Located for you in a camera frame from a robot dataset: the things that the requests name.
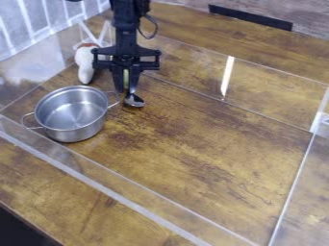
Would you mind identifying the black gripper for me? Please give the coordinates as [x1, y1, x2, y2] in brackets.
[91, 46, 162, 93]

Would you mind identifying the green handled metal spoon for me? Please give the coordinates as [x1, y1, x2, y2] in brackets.
[125, 68, 146, 108]

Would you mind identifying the white plush toy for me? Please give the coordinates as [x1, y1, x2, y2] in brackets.
[75, 43, 99, 85]

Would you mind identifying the small steel pot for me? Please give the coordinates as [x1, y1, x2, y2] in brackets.
[20, 86, 119, 142]

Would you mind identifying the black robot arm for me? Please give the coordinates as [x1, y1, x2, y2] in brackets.
[91, 0, 162, 94]

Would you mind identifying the clear acrylic stand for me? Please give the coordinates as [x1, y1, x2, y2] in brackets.
[73, 20, 114, 50]

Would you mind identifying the black strip on table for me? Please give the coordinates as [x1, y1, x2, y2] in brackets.
[209, 4, 293, 31]

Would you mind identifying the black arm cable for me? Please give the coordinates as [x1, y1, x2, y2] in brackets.
[135, 12, 160, 40]

